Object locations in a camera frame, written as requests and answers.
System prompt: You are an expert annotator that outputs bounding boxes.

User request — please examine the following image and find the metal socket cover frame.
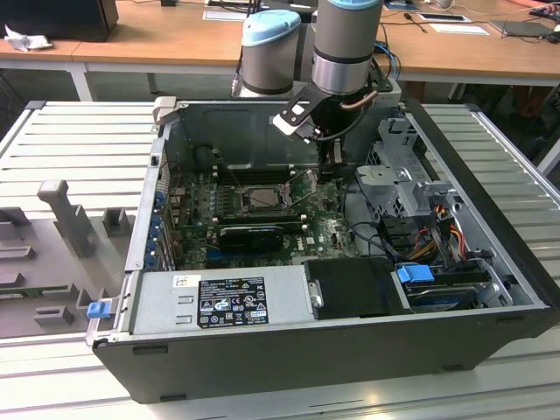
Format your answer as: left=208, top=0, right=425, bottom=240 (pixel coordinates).
left=284, top=167, right=319, bottom=211

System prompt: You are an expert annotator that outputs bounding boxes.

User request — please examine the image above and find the silver green CPU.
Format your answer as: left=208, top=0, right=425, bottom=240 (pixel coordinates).
left=244, top=187, right=285, bottom=211

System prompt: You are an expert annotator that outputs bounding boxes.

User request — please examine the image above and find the metal wire locking lever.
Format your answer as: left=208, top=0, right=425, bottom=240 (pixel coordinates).
left=221, top=161, right=247, bottom=194

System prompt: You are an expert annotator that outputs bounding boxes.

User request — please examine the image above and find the black RAM slot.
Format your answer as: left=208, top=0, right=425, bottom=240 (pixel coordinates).
left=218, top=177, right=316, bottom=185
left=217, top=172, right=314, bottom=179
left=216, top=164, right=307, bottom=171
left=217, top=168, right=310, bottom=175
left=216, top=213, right=302, bottom=221
left=217, top=208, right=299, bottom=216
left=213, top=218, right=304, bottom=225
left=213, top=221, right=307, bottom=230

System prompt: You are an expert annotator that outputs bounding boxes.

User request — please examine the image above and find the metal CPU socket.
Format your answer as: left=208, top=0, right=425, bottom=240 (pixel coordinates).
left=238, top=183, right=294, bottom=215

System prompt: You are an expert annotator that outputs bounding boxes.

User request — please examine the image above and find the blue expansion slot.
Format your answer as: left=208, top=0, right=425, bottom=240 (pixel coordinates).
left=205, top=249, right=246, bottom=269

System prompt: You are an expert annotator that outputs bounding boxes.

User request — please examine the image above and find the grey metal disk bay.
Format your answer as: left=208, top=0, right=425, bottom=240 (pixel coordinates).
left=353, top=115, right=515, bottom=307

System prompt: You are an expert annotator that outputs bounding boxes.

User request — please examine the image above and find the green motherboard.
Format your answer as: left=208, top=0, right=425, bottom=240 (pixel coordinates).
left=168, top=168, right=364, bottom=270

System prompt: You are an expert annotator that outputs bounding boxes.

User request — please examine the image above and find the black graphics card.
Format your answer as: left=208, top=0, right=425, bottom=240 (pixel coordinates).
left=217, top=225, right=286, bottom=254

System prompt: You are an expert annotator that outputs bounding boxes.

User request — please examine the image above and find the wooden desk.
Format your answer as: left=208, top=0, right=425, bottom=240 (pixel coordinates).
left=375, top=0, right=560, bottom=104
left=0, top=0, right=316, bottom=104

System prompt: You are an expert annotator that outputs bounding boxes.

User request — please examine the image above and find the white keyboard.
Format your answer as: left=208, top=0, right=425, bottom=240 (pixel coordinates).
left=202, top=9, right=250, bottom=22

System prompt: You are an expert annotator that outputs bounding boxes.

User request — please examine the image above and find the white paper sheet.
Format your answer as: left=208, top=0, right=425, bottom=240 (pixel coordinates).
left=430, top=22, right=489, bottom=36

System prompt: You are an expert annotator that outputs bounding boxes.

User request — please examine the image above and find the black plastic shroud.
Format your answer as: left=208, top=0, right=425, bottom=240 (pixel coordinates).
left=301, top=255, right=415, bottom=320

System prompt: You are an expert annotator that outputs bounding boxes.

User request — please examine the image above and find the hard disk in blue carrier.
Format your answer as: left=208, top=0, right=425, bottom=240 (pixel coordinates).
left=393, top=263, right=491, bottom=314

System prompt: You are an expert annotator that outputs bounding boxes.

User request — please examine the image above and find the dark grey notebook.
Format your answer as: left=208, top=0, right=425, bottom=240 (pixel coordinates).
left=488, top=19, right=553, bottom=41

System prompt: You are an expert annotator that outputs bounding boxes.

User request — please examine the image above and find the black grey PC case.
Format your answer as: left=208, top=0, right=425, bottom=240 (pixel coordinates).
left=85, top=94, right=560, bottom=403

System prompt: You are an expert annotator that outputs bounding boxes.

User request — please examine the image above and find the silver power supply box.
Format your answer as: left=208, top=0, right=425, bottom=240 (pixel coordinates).
left=126, top=266, right=316, bottom=336

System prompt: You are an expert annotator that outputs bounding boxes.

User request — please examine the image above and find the black computer tower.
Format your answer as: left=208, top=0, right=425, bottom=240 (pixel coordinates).
left=0, top=0, right=119, bottom=44

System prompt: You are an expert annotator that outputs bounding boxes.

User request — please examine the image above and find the grey parts rack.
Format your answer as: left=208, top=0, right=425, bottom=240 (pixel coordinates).
left=0, top=178, right=137, bottom=340

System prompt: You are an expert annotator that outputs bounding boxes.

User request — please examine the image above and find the crumpled white cloth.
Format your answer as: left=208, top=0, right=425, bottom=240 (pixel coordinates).
left=3, top=24, right=54, bottom=53

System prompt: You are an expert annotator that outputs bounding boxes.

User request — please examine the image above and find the green RAM stick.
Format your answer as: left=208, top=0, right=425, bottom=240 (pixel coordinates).
left=0, top=286, right=45, bottom=301

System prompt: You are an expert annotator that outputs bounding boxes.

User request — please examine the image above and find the wrist camera with black bracket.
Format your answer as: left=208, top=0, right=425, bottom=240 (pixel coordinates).
left=271, top=85, right=327, bottom=144

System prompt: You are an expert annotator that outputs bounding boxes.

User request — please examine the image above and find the multicolour power wire bundle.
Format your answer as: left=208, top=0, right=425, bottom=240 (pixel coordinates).
left=409, top=205, right=467, bottom=263

